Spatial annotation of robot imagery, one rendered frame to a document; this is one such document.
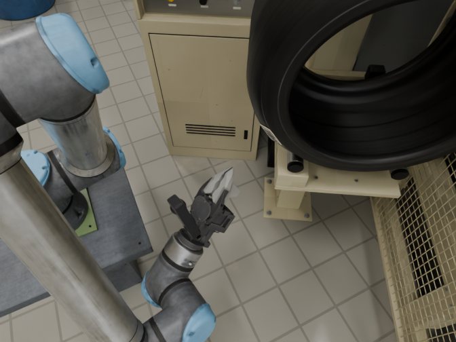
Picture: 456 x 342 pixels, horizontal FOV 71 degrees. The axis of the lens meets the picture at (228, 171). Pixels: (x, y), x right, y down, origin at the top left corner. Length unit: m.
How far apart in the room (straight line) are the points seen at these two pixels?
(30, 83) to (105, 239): 0.78
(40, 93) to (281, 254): 1.46
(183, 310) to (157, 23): 1.11
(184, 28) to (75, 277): 1.10
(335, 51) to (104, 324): 0.94
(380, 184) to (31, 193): 0.89
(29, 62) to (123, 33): 2.73
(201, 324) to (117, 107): 1.94
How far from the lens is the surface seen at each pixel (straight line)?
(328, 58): 1.11
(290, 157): 0.90
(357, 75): 1.15
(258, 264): 1.71
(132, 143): 2.19
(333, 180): 1.02
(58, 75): 0.49
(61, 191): 1.06
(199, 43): 1.47
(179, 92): 1.66
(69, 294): 0.62
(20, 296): 1.22
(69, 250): 0.58
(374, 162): 0.87
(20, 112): 0.50
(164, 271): 0.81
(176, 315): 0.76
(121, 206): 1.22
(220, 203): 0.73
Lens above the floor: 1.62
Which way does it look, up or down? 55 degrees down
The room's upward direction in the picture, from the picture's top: straight up
